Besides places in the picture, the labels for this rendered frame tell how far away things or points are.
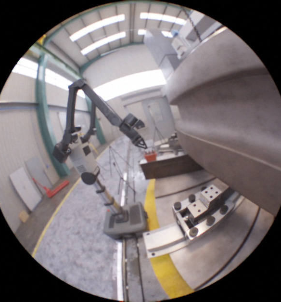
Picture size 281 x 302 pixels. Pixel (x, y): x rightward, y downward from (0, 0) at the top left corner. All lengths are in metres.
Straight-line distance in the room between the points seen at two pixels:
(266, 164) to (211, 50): 0.59
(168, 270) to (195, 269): 0.40
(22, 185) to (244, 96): 6.25
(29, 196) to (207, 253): 5.95
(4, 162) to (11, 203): 1.85
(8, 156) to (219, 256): 7.05
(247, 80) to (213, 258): 1.27
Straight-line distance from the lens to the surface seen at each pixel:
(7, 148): 6.51
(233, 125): 0.72
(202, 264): 1.09
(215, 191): 0.72
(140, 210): 1.43
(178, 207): 0.78
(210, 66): 0.61
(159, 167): 1.62
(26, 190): 5.71
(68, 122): 0.70
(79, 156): 0.86
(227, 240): 1.17
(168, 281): 1.40
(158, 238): 0.97
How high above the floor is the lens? 1.37
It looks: 18 degrees down
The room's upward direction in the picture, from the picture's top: 19 degrees counter-clockwise
